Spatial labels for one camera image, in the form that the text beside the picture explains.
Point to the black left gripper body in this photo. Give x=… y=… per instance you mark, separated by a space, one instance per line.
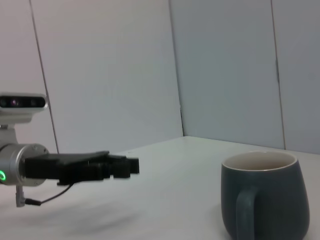
x=62 y=167

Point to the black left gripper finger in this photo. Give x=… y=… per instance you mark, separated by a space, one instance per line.
x=117 y=171
x=133 y=165

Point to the grey ceramic cup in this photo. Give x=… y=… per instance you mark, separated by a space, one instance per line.
x=275 y=200

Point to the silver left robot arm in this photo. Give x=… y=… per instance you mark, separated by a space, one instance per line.
x=13 y=162

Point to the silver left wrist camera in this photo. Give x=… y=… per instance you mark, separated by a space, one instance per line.
x=22 y=103

